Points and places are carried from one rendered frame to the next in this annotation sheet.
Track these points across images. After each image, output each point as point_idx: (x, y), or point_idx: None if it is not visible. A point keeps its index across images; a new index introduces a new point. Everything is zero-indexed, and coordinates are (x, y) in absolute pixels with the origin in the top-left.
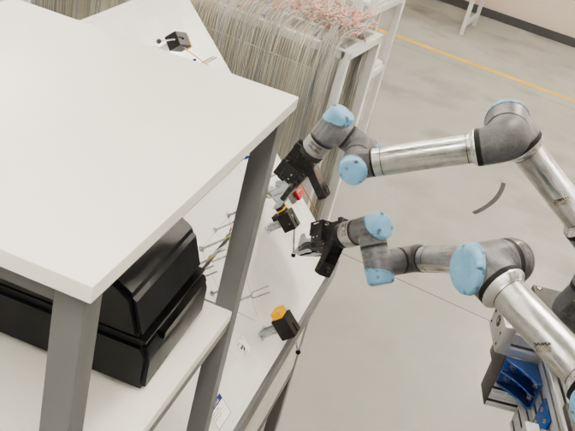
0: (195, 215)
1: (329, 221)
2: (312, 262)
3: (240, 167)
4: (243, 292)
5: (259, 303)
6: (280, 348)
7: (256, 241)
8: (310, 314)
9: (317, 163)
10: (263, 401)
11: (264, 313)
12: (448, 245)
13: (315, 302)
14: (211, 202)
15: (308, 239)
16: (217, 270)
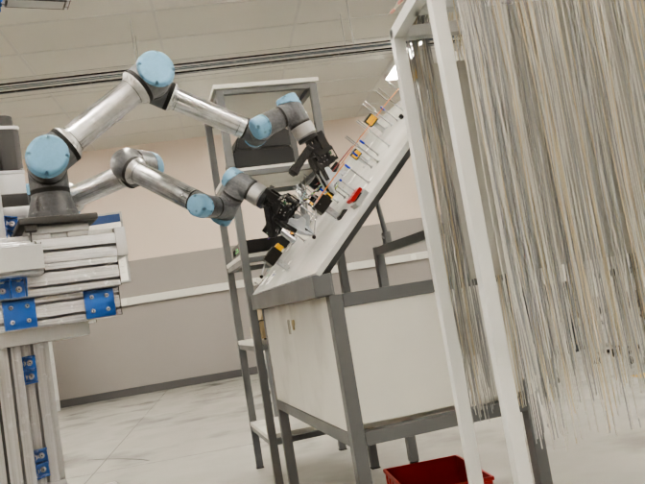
0: (345, 190)
1: (283, 194)
2: (315, 259)
3: (373, 169)
4: (308, 242)
5: (301, 254)
6: (279, 283)
7: (331, 220)
8: (292, 292)
9: (305, 148)
10: (308, 372)
11: (297, 260)
12: (175, 179)
13: (293, 284)
14: (351, 186)
15: (298, 214)
16: (320, 223)
